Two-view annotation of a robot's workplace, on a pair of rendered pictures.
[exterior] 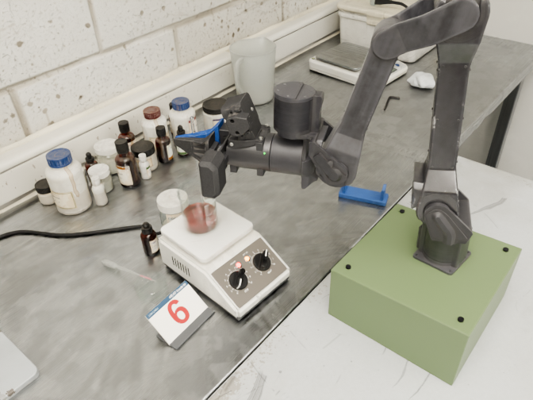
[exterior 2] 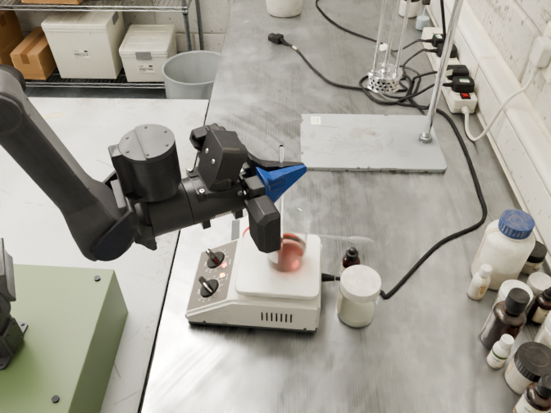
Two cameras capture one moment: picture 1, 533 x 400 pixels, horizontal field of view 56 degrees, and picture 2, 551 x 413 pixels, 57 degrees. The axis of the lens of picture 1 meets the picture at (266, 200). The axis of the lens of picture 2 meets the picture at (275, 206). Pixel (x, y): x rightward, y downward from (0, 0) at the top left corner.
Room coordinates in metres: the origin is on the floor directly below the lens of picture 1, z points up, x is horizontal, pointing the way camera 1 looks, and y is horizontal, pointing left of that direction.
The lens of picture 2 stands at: (1.03, -0.21, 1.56)
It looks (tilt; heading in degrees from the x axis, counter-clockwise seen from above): 43 degrees down; 141
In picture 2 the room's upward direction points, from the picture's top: straight up
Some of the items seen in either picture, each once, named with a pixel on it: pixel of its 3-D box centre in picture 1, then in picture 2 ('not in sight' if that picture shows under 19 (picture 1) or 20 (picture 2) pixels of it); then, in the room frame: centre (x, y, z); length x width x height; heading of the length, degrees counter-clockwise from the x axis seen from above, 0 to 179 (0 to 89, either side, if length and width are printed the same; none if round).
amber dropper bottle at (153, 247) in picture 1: (148, 236); (350, 262); (0.69, 0.22, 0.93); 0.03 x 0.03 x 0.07
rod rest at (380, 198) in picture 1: (363, 190); not in sight; (0.83, -0.20, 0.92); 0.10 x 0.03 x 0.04; 67
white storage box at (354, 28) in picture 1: (400, 18); not in sight; (1.72, -0.48, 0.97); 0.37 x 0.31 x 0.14; 140
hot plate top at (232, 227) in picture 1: (206, 228); (279, 263); (0.65, 0.11, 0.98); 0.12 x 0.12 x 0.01; 46
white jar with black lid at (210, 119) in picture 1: (216, 116); not in sight; (1.15, 0.12, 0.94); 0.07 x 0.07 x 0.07
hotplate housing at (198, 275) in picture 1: (219, 253); (262, 280); (0.64, 0.09, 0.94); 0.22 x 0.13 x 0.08; 46
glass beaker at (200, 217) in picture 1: (197, 209); (286, 240); (0.66, 0.12, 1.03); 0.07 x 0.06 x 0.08; 141
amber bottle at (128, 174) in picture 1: (125, 162); (507, 319); (0.92, 0.30, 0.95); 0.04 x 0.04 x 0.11
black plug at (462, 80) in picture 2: not in sight; (458, 83); (0.48, 0.80, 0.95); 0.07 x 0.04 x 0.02; 49
